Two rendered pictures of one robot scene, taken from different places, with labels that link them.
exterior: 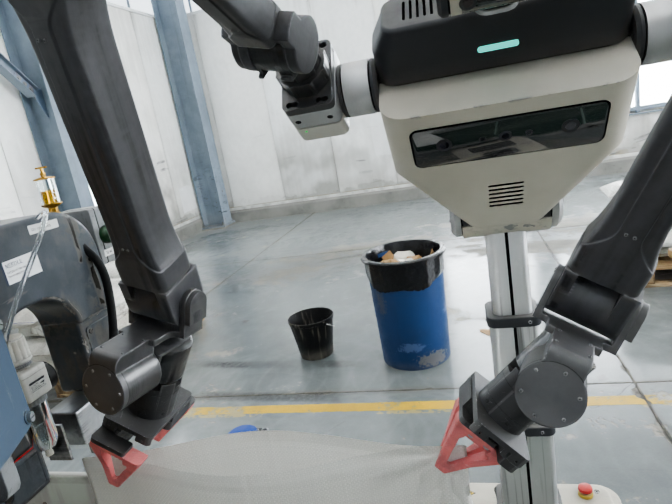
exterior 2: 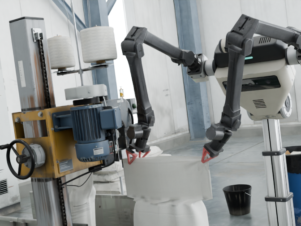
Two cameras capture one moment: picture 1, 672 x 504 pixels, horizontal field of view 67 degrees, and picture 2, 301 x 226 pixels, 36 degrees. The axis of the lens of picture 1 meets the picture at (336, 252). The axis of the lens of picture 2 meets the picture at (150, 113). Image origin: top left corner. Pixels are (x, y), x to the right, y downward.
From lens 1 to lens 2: 169 cm
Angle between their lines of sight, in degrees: 22
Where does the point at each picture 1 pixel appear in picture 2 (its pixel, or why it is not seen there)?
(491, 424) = (208, 146)
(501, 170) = (254, 95)
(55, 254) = (122, 108)
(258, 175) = not seen: hidden behind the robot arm
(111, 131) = (139, 80)
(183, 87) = (187, 38)
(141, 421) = (137, 147)
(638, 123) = not seen: outside the picture
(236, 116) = not seen: hidden behind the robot
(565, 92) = (262, 72)
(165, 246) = (147, 104)
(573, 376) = (214, 129)
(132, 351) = (137, 126)
